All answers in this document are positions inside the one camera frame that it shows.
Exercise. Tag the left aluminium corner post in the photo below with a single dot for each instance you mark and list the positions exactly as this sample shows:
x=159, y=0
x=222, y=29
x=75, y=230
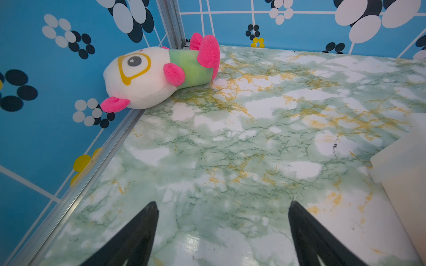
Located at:
x=170, y=13

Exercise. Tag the left white plastic bin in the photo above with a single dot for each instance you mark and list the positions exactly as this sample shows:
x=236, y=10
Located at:
x=401, y=169

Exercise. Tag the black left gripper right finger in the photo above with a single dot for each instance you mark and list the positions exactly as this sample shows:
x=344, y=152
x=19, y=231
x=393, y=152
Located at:
x=314, y=244

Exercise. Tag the left aluminium floor rail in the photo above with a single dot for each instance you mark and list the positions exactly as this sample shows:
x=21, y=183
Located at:
x=44, y=231

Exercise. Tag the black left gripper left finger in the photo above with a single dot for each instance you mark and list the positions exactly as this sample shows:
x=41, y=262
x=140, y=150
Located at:
x=132, y=245

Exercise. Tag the plush fish toy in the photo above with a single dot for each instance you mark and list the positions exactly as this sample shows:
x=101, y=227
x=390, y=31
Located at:
x=146, y=77

